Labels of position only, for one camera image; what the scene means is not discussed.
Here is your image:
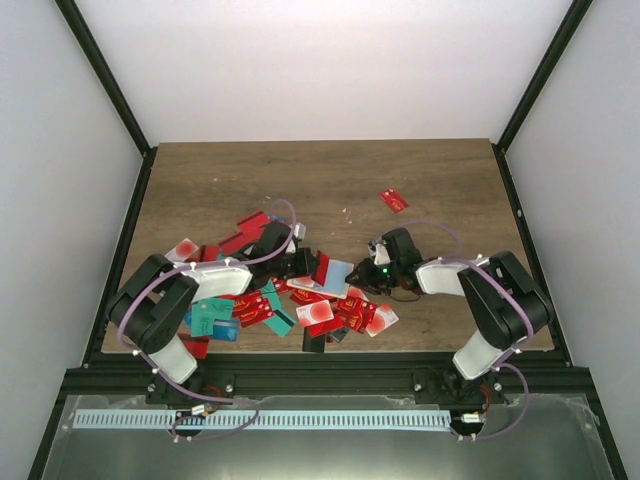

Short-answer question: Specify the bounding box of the blue VIP card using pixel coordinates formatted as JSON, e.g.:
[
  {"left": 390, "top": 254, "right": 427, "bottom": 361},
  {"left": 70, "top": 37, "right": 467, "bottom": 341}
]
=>
[{"left": 323, "top": 259, "right": 354, "bottom": 298}]

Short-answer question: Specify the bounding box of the red stripe card bottom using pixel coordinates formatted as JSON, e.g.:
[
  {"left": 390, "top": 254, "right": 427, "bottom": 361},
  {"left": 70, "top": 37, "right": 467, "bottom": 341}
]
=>
[{"left": 310, "top": 250, "right": 331, "bottom": 286}]

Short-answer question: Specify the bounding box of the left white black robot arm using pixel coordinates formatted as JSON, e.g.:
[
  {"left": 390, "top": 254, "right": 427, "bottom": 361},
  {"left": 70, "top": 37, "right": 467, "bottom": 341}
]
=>
[{"left": 106, "top": 220, "right": 323, "bottom": 404}]

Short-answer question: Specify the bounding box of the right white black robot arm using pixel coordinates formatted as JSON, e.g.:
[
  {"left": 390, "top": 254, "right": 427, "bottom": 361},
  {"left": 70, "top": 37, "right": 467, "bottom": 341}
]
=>
[{"left": 346, "top": 228, "right": 556, "bottom": 403}]

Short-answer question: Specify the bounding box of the red gold card top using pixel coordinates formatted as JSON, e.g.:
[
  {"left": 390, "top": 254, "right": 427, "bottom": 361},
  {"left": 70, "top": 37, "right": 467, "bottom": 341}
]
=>
[{"left": 290, "top": 289, "right": 327, "bottom": 306}]

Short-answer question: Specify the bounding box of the red white circle card right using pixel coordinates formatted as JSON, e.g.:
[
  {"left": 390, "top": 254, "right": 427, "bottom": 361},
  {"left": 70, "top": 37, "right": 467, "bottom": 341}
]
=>
[{"left": 365, "top": 304, "right": 399, "bottom": 337}]

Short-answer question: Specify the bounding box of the red white circle card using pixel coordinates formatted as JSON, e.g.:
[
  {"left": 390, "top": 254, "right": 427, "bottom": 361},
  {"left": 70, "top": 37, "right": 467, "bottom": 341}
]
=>
[
  {"left": 296, "top": 300, "right": 334, "bottom": 328},
  {"left": 165, "top": 238, "right": 199, "bottom": 262},
  {"left": 365, "top": 304, "right": 399, "bottom": 337}
]

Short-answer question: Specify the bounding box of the red gold VIP card right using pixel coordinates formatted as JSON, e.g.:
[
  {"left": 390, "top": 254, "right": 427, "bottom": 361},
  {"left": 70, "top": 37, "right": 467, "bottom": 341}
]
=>
[{"left": 336, "top": 297, "right": 377, "bottom": 333}]

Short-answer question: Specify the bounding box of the red gold vip card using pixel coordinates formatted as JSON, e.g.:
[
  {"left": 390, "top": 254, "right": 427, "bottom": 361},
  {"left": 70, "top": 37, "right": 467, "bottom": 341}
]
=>
[
  {"left": 232, "top": 292, "right": 274, "bottom": 328},
  {"left": 336, "top": 297, "right": 377, "bottom": 333}
]

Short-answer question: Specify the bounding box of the red stripe card back left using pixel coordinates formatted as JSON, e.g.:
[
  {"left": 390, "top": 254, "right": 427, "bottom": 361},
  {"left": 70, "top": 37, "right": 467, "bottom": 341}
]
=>
[{"left": 219, "top": 210, "right": 270, "bottom": 255}]

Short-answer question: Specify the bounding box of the red white circle card centre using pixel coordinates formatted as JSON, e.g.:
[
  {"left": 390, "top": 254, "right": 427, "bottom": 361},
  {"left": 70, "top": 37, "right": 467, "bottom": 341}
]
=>
[{"left": 296, "top": 300, "right": 334, "bottom": 328}]

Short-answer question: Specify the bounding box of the teal VIP card upper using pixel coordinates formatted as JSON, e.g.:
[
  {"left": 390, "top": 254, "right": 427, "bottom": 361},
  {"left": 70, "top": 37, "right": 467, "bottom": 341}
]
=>
[{"left": 260, "top": 280, "right": 296, "bottom": 337}]

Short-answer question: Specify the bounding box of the teal vip card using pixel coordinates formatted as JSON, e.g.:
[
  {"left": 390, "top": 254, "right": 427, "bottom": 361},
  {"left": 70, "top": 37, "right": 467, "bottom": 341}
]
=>
[
  {"left": 260, "top": 280, "right": 296, "bottom": 337},
  {"left": 190, "top": 298, "right": 234, "bottom": 337}
]

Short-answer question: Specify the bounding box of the red gold VIP card centre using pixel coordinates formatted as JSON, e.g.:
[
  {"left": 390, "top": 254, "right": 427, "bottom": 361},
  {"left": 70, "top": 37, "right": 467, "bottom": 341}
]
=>
[{"left": 232, "top": 292, "right": 274, "bottom": 328}]

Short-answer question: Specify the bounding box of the red card under circle card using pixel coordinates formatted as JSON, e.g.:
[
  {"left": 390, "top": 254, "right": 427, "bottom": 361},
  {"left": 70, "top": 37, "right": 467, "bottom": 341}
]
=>
[{"left": 305, "top": 318, "right": 344, "bottom": 338}]

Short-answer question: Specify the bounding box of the black card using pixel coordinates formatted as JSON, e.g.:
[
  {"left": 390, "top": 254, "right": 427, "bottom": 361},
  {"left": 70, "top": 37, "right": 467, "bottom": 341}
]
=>
[{"left": 302, "top": 328, "right": 348, "bottom": 353}]

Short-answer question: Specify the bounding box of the red card lone back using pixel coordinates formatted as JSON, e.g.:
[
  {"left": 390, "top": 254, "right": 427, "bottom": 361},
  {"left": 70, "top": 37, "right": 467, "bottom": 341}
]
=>
[{"left": 379, "top": 188, "right": 409, "bottom": 213}]

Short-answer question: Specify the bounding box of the blue chip card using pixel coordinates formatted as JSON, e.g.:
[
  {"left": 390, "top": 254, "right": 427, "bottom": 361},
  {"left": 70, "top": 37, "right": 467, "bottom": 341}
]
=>
[{"left": 211, "top": 319, "right": 240, "bottom": 342}]

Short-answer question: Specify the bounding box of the teal VIP card lower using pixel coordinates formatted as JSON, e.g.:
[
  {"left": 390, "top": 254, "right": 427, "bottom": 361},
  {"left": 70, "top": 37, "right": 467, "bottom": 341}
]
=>
[{"left": 190, "top": 298, "right": 234, "bottom": 337}]

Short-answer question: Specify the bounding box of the red white circle card left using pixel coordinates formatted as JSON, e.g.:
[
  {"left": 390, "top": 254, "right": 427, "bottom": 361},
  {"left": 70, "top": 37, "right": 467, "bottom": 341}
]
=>
[{"left": 165, "top": 238, "right": 199, "bottom": 262}]

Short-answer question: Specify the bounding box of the dark red stripe card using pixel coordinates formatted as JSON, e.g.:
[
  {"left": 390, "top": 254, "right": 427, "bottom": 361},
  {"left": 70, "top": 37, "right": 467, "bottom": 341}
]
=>
[{"left": 179, "top": 334, "right": 210, "bottom": 360}]

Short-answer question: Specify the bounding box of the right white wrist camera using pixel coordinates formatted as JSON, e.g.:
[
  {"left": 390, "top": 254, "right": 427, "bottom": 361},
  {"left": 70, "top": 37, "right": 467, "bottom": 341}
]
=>
[{"left": 368, "top": 239, "right": 391, "bottom": 266}]

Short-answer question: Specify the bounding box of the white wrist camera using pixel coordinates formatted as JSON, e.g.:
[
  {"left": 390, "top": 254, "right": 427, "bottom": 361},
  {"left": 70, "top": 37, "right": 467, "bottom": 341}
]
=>
[
  {"left": 291, "top": 222, "right": 306, "bottom": 241},
  {"left": 368, "top": 239, "right": 391, "bottom": 266}
]

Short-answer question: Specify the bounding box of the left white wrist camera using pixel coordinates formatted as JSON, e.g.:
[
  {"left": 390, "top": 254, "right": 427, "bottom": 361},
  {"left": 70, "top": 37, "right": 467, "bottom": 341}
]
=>
[{"left": 291, "top": 222, "right": 306, "bottom": 241}]

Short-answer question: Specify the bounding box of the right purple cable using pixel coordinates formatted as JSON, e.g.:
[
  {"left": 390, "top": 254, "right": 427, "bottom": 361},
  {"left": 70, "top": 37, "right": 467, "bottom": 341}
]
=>
[{"left": 384, "top": 218, "right": 532, "bottom": 442}]

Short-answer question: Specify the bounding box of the black aluminium front rail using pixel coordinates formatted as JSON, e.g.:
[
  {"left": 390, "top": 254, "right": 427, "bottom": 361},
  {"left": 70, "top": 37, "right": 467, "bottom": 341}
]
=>
[{"left": 61, "top": 351, "right": 594, "bottom": 397}]

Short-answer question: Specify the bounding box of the light blue slotted cable duct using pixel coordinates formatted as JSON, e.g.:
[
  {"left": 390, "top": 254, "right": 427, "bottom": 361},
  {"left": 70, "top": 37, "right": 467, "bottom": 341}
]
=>
[{"left": 73, "top": 409, "right": 451, "bottom": 432}]

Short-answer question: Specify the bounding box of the black frame post right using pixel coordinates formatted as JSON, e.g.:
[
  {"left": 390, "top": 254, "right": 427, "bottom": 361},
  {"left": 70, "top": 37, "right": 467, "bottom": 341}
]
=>
[{"left": 497, "top": 0, "right": 595, "bottom": 151}]

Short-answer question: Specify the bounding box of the black frame post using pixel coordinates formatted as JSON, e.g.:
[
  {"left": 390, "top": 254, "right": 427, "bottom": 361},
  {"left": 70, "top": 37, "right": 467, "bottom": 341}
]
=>
[
  {"left": 497, "top": 0, "right": 595, "bottom": 151},
  {"left": 53, "top": 0, "right": 153, "bottom": 156}
]

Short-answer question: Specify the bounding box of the black frame post left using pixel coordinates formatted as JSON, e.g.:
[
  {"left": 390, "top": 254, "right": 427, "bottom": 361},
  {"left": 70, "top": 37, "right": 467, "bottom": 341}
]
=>
[{"left": 53, "top": 0, "right": 153, "bottom": 156}]

